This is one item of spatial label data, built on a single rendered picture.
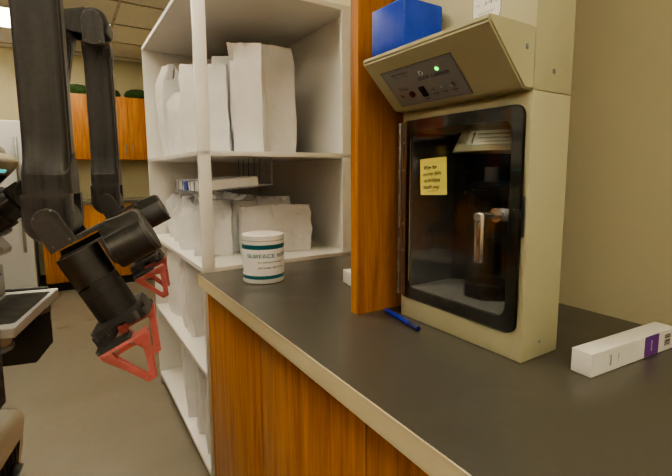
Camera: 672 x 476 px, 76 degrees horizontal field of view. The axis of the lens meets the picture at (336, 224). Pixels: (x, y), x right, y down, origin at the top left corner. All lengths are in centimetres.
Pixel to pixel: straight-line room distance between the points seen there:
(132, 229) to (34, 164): 14
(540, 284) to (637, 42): 62
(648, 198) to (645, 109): 20
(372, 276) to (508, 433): 52
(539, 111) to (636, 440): 49
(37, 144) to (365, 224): 65
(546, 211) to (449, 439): 43
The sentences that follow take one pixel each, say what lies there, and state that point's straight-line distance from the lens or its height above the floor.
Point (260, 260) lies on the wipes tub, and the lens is 132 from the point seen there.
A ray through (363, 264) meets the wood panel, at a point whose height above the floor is 106.
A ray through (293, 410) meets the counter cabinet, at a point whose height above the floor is 76.
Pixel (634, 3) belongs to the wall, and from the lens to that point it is 125.
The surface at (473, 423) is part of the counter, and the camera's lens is 66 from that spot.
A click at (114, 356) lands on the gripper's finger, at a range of 66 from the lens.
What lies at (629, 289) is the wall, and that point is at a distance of 121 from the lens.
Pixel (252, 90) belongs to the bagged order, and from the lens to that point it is 186.
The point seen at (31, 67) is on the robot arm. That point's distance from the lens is 69.
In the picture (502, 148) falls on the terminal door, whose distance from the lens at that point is 81.
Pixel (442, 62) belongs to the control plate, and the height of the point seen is 147.
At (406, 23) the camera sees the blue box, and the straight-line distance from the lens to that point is 89.
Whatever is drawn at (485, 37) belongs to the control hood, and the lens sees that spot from 75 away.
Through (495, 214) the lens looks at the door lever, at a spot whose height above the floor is 120.
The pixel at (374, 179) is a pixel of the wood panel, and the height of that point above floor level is 126.
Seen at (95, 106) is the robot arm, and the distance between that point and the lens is 111.
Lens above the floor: 128
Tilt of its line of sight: 7 degrees down
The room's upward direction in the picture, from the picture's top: straight up
